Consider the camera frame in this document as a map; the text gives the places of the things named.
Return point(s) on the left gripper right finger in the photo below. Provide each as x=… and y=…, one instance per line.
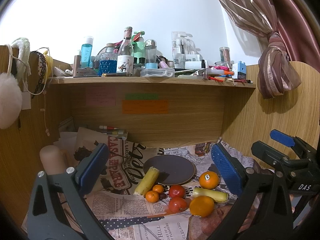
x=263, y=207

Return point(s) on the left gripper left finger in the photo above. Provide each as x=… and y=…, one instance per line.
x=46, y=218

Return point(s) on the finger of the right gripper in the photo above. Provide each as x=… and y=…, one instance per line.
x=282, y=137
x=270, y=156

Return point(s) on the yellow banana piece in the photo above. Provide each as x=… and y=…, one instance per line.
x=217, y=196
x=146, y=184

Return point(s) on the large plain orange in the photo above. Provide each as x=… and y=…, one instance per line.
x=202, y=206

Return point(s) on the orange with sticker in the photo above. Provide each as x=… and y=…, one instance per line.
x=209, y=180

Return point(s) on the red tomato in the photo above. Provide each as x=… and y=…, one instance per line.
x=176, y=191
x=177, y=205

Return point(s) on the small tangerine front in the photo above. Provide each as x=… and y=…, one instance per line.
x=152, y=196

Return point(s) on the small tangerine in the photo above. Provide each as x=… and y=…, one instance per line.
x=152, y=196
x=158, y=188

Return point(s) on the small tangerine back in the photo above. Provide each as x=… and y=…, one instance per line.
x=158, y=188

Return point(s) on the printed newspaper sheet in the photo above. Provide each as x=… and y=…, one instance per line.
x=112, y=200

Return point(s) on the blue pencil sharpener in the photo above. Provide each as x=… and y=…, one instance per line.
x=239, y=70

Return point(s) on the dark round plate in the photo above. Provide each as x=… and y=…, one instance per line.
x=173, y=170

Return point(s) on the stack of pens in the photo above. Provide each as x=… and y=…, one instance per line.
x=113, y=131

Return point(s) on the clear tube container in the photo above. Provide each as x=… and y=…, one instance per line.
x=225, y=56

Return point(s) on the pink striped curtain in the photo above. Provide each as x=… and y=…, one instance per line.
x=289, y=37

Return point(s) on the pink sticky note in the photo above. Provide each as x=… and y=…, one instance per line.
x=100, y=96

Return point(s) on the orange sticky note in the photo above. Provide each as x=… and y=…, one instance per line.
x=145, y=106

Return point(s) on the white cosmetics organizer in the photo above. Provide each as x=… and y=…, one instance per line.
x=185, y=55

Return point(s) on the clear plastic flat box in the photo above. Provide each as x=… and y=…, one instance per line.
x=162, y=72

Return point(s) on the wooden shelf board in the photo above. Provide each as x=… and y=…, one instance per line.
x=147, y=80

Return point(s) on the green sticky note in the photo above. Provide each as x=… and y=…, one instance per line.
x=141, y=96

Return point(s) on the white fluffy earmuffs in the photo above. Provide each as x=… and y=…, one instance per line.
x=11, y=94

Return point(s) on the blue patterned glass jar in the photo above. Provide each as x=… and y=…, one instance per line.
x=108, y=60

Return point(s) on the blue liquid bottle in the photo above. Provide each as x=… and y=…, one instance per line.
x=86, y=50

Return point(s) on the clear glass wine bottle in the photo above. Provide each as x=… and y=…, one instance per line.
x=125, y=57

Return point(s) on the green spray bottle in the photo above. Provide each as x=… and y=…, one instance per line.
x=138, y=47

